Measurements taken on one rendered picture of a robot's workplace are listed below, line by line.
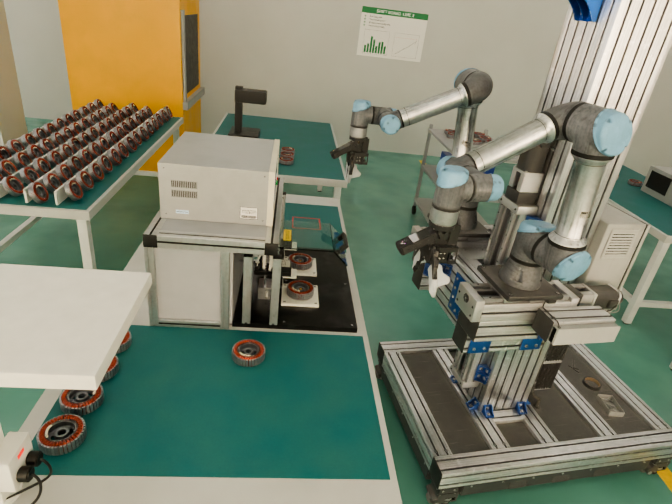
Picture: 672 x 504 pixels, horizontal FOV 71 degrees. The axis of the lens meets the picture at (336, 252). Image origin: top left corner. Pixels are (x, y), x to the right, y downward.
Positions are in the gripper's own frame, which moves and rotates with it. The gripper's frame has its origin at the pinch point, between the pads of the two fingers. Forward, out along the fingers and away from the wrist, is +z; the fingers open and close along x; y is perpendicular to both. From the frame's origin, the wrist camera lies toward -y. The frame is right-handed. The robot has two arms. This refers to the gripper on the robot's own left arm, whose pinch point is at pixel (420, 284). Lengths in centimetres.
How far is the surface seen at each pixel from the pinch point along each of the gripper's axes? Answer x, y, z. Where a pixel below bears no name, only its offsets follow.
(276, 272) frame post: 35, -37, 16
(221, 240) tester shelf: 36, -56, 4
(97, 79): 427, -172, 22
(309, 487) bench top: -32, -35, 40
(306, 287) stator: 54, -22, 35
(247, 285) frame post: 36, -47, 22
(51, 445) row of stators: -14, -98, 37
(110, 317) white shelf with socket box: -19, -80, -5
